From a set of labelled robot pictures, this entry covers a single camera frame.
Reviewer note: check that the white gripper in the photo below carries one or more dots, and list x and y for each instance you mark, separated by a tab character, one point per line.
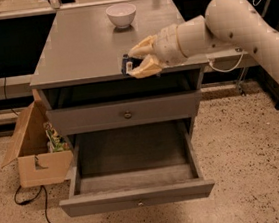
168	46

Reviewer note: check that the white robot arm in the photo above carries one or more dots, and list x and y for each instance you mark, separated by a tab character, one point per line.
226	23

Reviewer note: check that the closed grey upper drawer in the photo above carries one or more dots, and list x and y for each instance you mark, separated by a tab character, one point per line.
84	119

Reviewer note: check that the grey wooden drawer cabinet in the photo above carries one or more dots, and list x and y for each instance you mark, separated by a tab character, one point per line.
81	61

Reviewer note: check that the open grey middle drawer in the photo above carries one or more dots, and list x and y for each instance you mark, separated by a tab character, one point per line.
133	167

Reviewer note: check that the white ceramic bowl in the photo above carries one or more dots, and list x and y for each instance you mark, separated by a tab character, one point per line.
121	15

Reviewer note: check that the green snack bag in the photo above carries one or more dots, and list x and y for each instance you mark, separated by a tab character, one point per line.
56	143

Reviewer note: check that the open cardboard box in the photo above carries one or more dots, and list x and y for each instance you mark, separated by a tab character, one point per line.
29	148

